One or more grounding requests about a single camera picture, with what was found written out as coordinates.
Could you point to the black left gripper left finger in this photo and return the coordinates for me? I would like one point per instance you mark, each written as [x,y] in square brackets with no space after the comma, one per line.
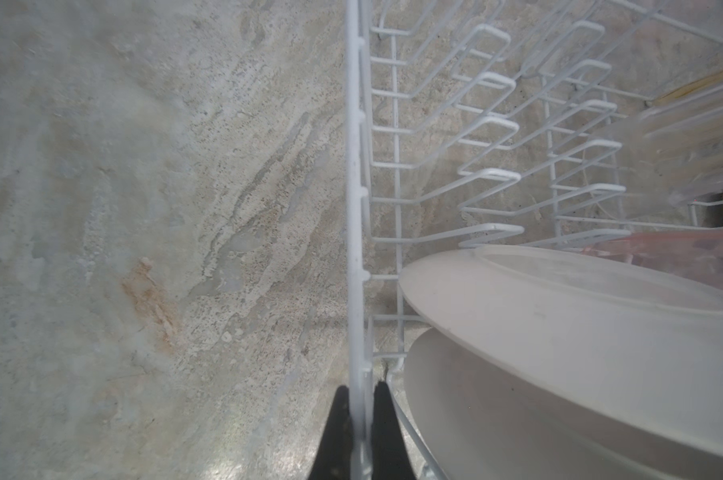
[333,458]

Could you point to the plate with red pattern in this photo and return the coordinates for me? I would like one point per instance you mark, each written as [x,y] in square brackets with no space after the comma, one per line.
[639,346]
[480,422]

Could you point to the pink plastic cup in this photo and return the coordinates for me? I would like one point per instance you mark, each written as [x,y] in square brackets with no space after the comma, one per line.
[694,255]

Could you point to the clear plastic cup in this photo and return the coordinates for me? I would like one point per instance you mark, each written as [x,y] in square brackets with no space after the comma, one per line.
[670,155]

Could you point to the yellow plastic cup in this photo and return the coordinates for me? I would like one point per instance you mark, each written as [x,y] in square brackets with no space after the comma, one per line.
[691,88]

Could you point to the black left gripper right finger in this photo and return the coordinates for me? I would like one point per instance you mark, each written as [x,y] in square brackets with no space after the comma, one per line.
[390,458]

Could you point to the white wire dish rack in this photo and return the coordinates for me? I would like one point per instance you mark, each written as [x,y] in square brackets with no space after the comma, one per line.
[472,124]

